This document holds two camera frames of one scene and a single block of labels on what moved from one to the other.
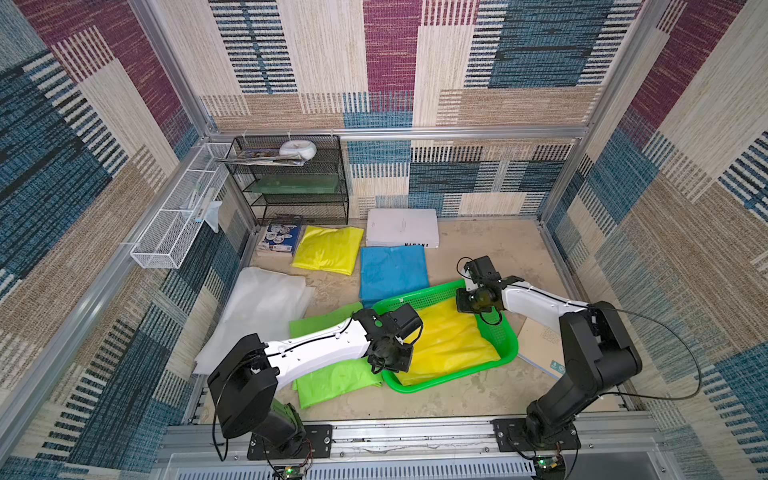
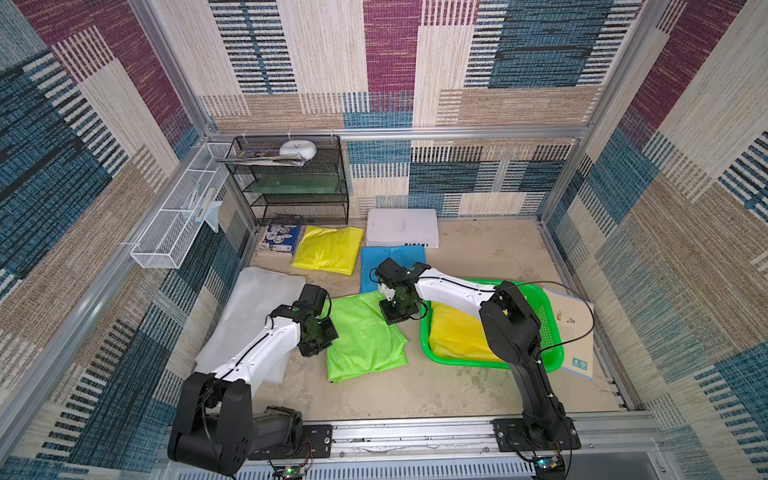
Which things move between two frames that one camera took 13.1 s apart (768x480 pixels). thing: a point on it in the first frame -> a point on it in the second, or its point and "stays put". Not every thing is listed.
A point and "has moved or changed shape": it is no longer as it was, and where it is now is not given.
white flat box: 402,227 stays put
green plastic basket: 497,325 -> 550,346
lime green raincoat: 340,383 has moved or changed shape
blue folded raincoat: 389,271 stays put
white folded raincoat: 263,302 stays put
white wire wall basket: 169,233 stays put
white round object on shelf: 303,148 stays put
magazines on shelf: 263,157 stays put
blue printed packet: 281,237 stays put
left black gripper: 402,366 -> 331,333
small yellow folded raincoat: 327,249 stays put
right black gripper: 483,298 -> 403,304
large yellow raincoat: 448,341 has moved or changed shape
